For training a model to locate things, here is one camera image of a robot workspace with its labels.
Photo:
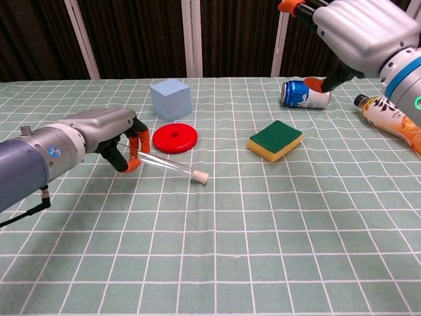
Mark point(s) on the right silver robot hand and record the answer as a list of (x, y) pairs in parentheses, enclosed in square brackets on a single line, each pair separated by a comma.
[(361, 33)]

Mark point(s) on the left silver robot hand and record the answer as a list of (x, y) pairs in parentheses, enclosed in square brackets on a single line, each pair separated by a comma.
[(105, 128)]

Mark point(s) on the transparent glass test tube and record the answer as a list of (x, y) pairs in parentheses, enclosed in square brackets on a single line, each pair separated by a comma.
[(164, 164)]

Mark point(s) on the small white stopper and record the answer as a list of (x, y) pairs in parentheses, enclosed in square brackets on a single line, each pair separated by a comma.
[(200, 177)]

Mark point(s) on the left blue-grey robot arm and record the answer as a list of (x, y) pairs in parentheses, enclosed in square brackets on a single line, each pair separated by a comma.
[(29, 164)]

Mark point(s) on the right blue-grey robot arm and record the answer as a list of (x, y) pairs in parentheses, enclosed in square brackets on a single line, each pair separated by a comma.
[(406, 82)]

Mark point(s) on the light blue cube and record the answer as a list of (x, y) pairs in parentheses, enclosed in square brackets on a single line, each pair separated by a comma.
[(171, 98)]

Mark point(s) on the red disc with hole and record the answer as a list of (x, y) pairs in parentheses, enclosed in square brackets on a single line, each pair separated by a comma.
[(184, 140)]

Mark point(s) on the blue and white drink can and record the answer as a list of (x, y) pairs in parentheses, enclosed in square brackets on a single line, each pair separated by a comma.
[(296, 95)]

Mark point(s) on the orange juice bottle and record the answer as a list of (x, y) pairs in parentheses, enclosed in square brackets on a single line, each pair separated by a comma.
[(391, 120)]

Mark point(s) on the green and yellow sponge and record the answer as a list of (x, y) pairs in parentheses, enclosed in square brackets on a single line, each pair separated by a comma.
[(276, 138)]

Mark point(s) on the green checked tablecloth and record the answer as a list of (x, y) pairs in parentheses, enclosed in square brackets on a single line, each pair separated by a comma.
[(210, 237)]

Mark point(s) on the white screen frame post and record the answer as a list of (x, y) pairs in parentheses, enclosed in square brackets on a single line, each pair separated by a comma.
[(415, 8), (192, 36), (279, 46), (82, 36)]

